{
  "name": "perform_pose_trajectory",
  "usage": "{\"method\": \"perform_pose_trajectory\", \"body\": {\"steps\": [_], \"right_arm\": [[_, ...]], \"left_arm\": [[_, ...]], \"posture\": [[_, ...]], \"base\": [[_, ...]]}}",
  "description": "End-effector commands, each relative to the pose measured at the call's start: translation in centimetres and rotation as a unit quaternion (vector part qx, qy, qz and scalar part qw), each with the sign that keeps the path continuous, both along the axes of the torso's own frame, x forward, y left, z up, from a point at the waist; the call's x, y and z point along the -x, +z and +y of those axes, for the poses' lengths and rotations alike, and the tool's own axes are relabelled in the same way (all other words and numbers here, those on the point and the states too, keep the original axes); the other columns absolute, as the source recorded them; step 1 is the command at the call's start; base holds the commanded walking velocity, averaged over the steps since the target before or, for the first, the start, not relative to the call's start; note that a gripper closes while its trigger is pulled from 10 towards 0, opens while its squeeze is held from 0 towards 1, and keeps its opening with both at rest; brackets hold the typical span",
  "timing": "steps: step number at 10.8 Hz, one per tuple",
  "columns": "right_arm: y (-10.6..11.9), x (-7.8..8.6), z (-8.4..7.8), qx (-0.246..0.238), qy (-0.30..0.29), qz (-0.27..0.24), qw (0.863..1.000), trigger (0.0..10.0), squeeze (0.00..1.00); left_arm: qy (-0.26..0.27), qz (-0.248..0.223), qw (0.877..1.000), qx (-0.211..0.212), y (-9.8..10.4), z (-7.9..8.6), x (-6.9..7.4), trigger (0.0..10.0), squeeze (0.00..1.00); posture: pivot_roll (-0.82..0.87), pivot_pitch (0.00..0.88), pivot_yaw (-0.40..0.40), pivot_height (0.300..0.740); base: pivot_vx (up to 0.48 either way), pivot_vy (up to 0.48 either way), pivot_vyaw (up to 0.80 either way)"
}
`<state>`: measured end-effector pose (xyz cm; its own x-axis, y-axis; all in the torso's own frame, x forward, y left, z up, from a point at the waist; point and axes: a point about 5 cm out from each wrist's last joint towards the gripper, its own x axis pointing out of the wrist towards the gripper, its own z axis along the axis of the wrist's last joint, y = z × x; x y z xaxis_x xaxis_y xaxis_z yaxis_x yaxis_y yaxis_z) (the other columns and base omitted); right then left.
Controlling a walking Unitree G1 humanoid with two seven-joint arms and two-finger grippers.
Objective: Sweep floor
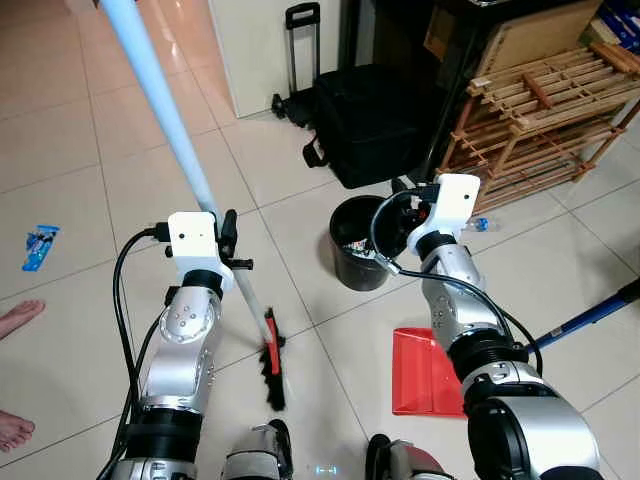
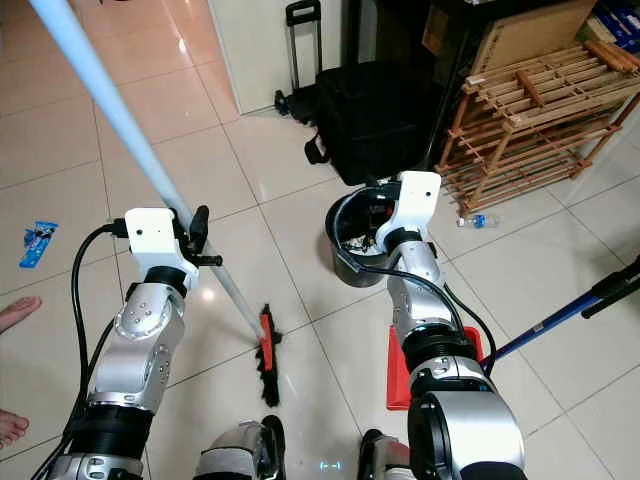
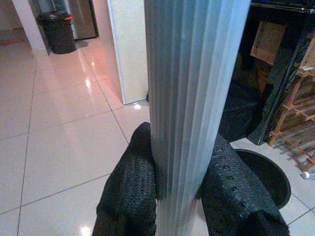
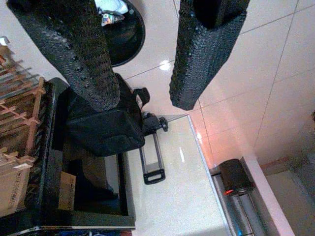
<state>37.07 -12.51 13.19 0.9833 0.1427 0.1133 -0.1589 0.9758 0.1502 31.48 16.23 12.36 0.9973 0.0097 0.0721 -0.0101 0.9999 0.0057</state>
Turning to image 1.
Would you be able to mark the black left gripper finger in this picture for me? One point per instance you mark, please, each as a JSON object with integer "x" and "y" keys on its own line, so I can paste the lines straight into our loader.
{"x": 229, "y": 226}

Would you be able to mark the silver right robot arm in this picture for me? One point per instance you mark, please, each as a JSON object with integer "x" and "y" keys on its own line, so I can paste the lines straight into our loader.
{"x": 480, "y": 330}

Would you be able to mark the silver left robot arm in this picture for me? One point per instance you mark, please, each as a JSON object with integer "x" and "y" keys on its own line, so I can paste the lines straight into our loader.
{"x": 185, "y": 345}

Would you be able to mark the clear plastic bottle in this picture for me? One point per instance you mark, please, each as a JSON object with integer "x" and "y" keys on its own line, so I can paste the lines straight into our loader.
{"x": 480, "y": 225}

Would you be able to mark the black round trash bin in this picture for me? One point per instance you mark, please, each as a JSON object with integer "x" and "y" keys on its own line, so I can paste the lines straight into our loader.
{"x": 352, "y": 255}

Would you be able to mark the black trolley suitcase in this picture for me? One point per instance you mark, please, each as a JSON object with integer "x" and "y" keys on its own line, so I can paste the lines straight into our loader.
{"x": 375, "y": 125}

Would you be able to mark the wooden slatted rack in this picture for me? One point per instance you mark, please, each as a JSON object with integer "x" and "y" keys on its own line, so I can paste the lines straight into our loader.
{"x": 540, "y": 120}

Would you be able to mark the brown cardboard box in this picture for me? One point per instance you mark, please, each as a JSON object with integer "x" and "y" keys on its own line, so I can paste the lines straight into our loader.
{"x": 437, "y": 35}

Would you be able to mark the black desk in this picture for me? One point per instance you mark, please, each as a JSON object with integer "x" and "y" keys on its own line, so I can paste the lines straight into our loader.
{"x": 400, "y": 30}

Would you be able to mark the blue snack wrapper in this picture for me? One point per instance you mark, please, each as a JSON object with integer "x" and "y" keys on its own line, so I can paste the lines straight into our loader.
{"x": 40, "y": 247}

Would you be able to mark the left robot leg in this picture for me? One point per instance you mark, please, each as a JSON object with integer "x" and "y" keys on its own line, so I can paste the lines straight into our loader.
{"x": 255, "y": 455}

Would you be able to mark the robot leg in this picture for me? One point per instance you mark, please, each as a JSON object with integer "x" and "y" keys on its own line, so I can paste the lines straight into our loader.
{"x": 255, "y": 455}
{"x": 405, "y": 462}

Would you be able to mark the wood framed brown board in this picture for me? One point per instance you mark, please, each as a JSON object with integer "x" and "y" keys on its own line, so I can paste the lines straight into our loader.
{"x": 540, "y": 38}

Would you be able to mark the bare person foot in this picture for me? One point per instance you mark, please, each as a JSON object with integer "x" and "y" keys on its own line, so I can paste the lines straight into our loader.
{"x": 18, "y": 318}
{"x": 14, "y": 430}

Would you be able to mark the right robot leg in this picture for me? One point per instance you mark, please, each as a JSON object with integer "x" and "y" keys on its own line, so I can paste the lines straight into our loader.
{"x": 405, "y": 462}

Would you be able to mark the blue printed box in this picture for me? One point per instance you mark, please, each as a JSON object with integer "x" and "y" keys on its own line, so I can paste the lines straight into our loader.
{"x": 622, "y": 22}

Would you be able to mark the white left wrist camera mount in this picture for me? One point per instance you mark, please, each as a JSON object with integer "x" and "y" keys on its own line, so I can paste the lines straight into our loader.
{"x": 192, "y": 240}

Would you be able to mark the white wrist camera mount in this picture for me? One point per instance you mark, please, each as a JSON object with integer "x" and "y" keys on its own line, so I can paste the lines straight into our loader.
{"x": 452, "y": 205}
{"x": 192, "y": 240}

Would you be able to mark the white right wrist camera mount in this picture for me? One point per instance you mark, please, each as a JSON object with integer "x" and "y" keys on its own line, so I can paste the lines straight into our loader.
{"x": 452, "y": 205}

